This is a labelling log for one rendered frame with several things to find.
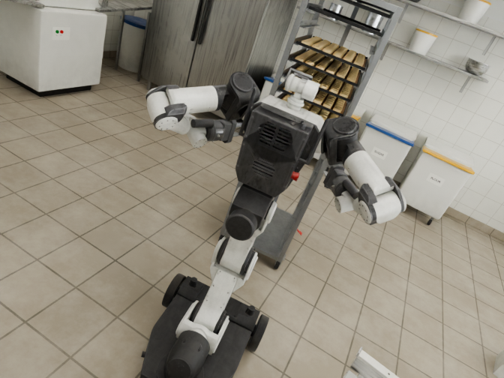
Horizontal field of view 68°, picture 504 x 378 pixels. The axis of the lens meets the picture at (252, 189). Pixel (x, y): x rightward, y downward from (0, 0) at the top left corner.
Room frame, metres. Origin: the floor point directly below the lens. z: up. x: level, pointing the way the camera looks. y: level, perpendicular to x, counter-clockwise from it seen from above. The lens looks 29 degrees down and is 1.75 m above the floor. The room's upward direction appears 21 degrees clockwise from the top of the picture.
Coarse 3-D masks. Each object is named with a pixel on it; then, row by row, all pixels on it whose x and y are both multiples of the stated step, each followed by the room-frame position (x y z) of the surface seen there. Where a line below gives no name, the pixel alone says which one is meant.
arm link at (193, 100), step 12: (168, 96) 1.20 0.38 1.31; (180, 96) 1.19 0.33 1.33; (192, 96) 1.22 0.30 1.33; (204, 96) 1.24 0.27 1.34; (216, 96) 1.27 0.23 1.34; (168, 108) 1.15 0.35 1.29; (180, 108) 1.17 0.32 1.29; (192, 108) 1.21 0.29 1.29; (204, 108) 1.24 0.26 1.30; (216, 108) 1.28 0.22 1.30; (168, 120) 1.15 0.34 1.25; (180, 120) 1.19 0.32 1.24
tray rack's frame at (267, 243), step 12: (324, 0) 2.75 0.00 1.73; (360, 0) 2.73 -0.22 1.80; (372, 0) 2.11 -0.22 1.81; (348, 24) 2.75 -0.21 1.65; (348, 108) 2.70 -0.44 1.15; (276, 216) 2.61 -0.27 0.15; (288, 216) 2.67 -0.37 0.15; (276, 228) 2.44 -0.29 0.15; (264, 240) 2.23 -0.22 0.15; (276, 240) 2.29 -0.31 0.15; (264, 252) 2.11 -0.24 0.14; (276, 252) 2.15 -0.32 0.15
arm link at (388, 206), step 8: (392, 192) 1.11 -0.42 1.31; (384, 200) 1.08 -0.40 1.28; (392, 200) 1.08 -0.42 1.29; (376, 208) 1.05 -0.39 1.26; (384, 208) 1.06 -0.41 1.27; (392, 208) 1.07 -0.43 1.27; (400, 208) 1.08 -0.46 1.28; (376, 216) 1.05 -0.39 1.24; (384, 216) 1.06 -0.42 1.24; (392, 216) 1.08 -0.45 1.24
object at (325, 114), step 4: (284, 96) 2.45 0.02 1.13; (288, 96) 2.40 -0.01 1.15; (304, 104) 2.35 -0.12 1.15; (308, 104) 2.40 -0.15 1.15; (312, 104) 2.50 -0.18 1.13; (304, 108) 2.27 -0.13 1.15; (308, 108) 2.30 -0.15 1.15; (312, 108) 2.34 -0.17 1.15; (316, 108) 2.37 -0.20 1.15; (320, 108) 2.42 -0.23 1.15; (316, 112) 2.28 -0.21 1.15; (320, 112) 2.35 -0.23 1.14; (324, 112) 2.33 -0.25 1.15; (328, 112) 2.39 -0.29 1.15; (324, 116) 2.25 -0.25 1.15; (328, 116) 2.36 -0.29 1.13; (332, 116) 2.32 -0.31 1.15; (336, 116) 2.35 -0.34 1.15; (324, 120) 2.17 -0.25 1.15
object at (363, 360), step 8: (360, 352) 0.81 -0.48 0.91; (360, 360) 0.80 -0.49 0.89; (368, 360) 0.80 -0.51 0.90; (352, 368) 0.80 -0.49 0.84; (360, 368) 0.80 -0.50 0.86; (368, 368) 0.79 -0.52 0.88; (376, 368) 0.78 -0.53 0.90; (384, 368) 0.79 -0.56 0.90; (368, 376) 0.78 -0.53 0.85; (376, 376) 0.78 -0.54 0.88; (384, 376) 0.77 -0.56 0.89; (392, 376) 0.78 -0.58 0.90
